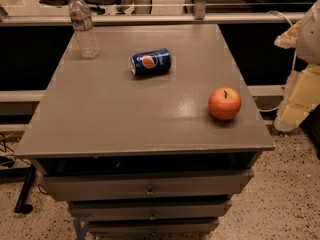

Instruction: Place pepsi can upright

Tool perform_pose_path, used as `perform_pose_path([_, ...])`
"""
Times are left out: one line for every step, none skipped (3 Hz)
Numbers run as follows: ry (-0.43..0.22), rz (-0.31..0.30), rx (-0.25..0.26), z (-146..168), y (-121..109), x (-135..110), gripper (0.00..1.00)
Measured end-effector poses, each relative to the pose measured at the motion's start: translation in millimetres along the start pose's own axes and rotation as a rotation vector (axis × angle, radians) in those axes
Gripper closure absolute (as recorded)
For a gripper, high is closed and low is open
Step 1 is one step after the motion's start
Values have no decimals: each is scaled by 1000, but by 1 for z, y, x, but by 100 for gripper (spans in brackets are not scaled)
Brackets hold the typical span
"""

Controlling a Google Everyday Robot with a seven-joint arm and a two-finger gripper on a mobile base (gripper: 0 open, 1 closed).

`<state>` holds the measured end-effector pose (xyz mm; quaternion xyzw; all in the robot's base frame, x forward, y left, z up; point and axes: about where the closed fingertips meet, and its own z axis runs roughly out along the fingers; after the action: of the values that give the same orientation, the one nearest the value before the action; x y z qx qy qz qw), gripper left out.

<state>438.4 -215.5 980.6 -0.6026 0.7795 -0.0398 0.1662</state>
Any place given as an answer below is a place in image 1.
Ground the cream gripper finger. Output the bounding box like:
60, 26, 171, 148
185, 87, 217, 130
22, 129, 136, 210
274, 64, 320, 132
274, 21, 301, 49

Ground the red apple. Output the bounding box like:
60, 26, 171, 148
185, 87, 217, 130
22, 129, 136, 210
208, 87, 242, 121

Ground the grey bottom drawer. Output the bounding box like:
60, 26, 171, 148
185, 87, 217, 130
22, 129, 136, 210
88, 218, 219, 235

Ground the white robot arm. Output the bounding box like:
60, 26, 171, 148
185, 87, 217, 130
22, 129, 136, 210
274, 0, 320, 132

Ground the grey drawer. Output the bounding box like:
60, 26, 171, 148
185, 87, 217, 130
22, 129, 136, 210
40, 169, 253, 201
69, 198, 231, 221
88, 218, 219, 235

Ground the black floor stand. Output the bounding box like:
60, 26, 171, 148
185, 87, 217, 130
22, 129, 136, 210
14, 165, 36, 214

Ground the grey middle drawer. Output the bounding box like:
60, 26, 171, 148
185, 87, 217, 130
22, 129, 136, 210
69, 198, 231, 221

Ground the clear plastic water bottle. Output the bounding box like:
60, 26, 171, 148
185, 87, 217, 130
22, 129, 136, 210
68, 0, 100, 59

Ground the grey top drawer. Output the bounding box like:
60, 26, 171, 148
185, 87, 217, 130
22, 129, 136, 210
40, 169, 253, 201

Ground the blue pepsi can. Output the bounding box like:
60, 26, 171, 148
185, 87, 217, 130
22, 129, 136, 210
131, 49, 172, 76

